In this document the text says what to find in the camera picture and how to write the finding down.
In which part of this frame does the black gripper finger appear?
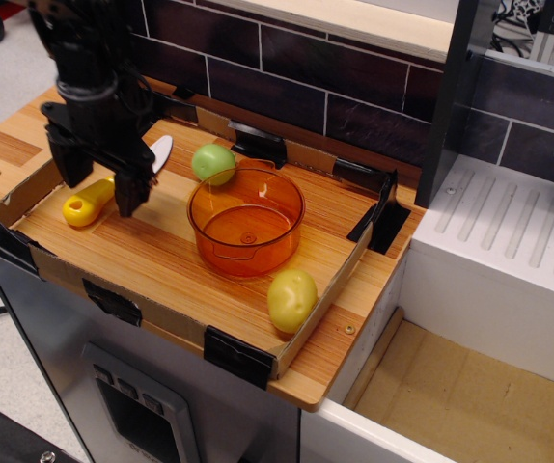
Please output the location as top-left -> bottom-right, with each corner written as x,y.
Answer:
47,129 -> 93,188
114,171 -> 152,218

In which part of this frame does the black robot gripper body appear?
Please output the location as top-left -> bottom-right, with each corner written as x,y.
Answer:
41,89 -> 155,186

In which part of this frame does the yellow handled white toy knife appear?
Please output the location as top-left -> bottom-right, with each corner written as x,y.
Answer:
62,135 -> 174,228

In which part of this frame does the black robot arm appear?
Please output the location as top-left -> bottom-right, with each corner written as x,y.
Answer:
26,1 -> 155,217

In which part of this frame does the orange transparent plastic pot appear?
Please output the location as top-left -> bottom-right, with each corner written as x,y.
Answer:
187,159 -> 306,278

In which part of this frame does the cardboard fence with black tape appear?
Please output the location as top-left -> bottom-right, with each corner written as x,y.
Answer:
0,90 -> 424,403

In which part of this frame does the green toy apple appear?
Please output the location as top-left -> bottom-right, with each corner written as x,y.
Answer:
191,144 -> 236,186

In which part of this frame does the yellow toy potato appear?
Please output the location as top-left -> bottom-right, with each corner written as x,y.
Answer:
266,269 -> 318,334

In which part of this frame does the grey toy oven front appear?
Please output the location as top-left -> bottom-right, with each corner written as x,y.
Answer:
0,258 -> 300,462

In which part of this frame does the white toy sink drainboard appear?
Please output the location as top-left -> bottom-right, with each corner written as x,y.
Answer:
399,156 -> 554,381

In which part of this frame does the dark grey vertical post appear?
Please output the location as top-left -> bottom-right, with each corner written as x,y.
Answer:
415,1 -> 499,207

